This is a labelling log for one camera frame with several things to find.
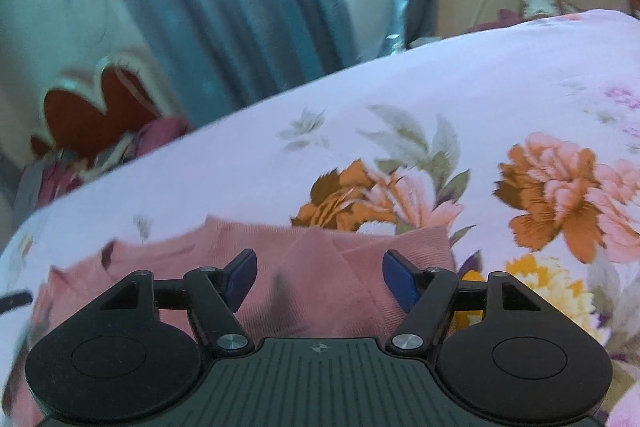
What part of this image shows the pile of clothes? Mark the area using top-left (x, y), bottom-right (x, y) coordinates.
top-left (12, 117), bottom-right (192, 214)

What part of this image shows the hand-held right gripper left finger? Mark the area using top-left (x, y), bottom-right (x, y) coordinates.
top-left (75, 248), bottom-right (259, 357)

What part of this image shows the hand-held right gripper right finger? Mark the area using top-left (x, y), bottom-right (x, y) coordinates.
top-left (382, 249), bottom-right (553, 357)

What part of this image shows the red white-framed headboard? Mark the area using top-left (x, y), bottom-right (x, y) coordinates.
top-left (30, 47), bottom-right (177, 164)

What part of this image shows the pink sweater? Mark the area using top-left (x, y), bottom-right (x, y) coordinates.
top-left (10, 215), bottom-right (457, 427)

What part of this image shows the maroon bedding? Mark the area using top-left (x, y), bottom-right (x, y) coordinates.
top-left (470, 8), bottom-right (527, 34)

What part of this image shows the wide blue curtain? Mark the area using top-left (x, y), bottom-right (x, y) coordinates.
top-left (82, 0), bottom-right (362, 128)

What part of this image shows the floral bed sheet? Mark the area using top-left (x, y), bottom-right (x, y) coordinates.
top-left (0, 9), bottom-right (640, 427)

